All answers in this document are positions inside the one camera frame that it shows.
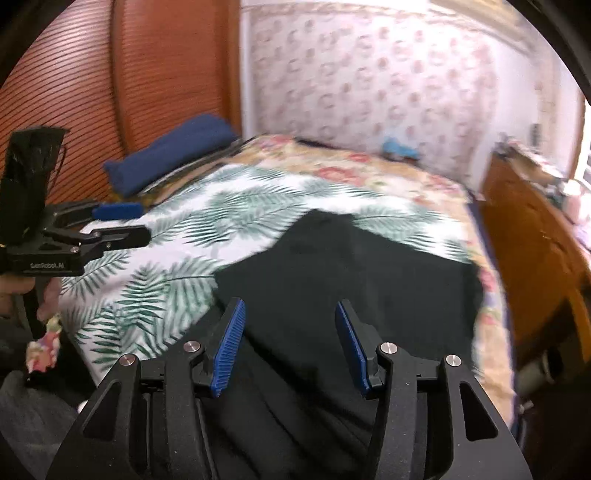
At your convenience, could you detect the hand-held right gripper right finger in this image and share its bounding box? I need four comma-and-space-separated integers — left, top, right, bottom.
335, 299, 534, 480

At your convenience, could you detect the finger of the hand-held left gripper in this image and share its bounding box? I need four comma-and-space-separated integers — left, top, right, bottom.
52, 199, 145, 228
78, 225, 151, 253

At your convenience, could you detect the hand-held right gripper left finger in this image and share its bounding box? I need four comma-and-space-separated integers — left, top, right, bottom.
46, 296, 247, 480

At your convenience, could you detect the black printed t-shirt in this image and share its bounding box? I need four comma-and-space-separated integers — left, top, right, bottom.
203, 209, 485, 480

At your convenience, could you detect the person's left hand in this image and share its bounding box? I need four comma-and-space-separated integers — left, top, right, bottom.
0, 272, 62, 324

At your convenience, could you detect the green leaf print sheet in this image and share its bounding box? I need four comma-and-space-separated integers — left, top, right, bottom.
60, 164, 472, 374

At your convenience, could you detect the navy blue pillow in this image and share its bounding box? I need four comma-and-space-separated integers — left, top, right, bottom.
102, 114, 238, 195

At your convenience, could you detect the wooden headboard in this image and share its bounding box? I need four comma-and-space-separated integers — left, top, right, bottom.
0, 0, 243, 208

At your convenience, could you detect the floral bedsheet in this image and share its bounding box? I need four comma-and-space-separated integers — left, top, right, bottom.
25, 134, 515, 425

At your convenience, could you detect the grey cloth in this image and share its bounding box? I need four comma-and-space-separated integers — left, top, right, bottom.
0, 369, 93, 468

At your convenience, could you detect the wooden cabinet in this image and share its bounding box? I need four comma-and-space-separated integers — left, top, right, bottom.
478, 150, 591, 370

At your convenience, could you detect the blue plastic bag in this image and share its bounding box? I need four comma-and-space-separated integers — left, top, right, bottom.
382, 137, 422, 160

